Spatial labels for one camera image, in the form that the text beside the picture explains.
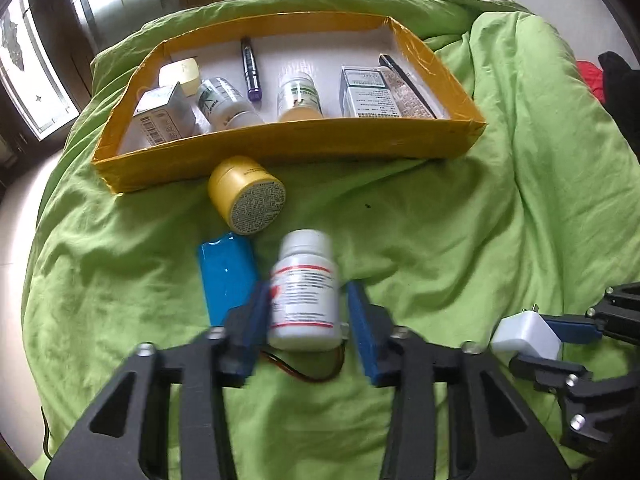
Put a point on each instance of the yellow round jar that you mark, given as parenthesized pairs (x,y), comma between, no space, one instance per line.
(245,195)

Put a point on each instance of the white bottle red label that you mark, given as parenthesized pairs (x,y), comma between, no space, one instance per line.
(302,300)

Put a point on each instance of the cream yellow plastic case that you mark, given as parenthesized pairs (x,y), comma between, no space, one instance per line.
(180,75)

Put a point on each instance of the white charger plug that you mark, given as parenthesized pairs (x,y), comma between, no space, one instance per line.
(525,337)

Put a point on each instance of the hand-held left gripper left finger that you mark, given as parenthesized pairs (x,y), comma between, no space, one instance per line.
(252,332)

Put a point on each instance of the white bottle green leaf label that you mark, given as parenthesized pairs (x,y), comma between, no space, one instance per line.
(222,102)

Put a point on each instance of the yellow cardboard tray box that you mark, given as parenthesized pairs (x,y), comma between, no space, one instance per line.
(280,145)

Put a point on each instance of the red cloth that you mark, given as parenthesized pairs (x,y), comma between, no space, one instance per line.
(590,82)

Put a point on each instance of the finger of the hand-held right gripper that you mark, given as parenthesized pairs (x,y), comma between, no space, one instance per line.
(575,327)
(600,400)

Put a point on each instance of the dark pen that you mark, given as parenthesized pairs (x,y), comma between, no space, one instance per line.
(392,63)

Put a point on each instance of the blue battery pack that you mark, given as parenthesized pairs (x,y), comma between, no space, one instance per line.
(225,280)

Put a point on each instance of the green blanket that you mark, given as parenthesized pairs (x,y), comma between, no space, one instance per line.
(450,240)

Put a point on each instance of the white ointment tube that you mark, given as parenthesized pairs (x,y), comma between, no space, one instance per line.
(412,97)

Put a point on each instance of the long black pen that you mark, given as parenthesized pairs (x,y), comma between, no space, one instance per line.
(248,67)

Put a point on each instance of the black cloth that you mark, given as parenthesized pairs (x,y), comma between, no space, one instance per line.
(622,90)

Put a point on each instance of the patterned glass window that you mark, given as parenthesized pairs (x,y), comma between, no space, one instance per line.
(35,85)

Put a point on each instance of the green white medicine box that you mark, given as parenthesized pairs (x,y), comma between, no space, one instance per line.
(367,95)

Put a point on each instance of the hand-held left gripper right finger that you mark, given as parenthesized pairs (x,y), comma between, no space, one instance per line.
(362,337)

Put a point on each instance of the small white carton box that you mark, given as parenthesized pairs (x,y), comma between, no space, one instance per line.
(162,117)

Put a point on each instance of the small white pill bottle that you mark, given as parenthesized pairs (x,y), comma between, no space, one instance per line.
(298,95)

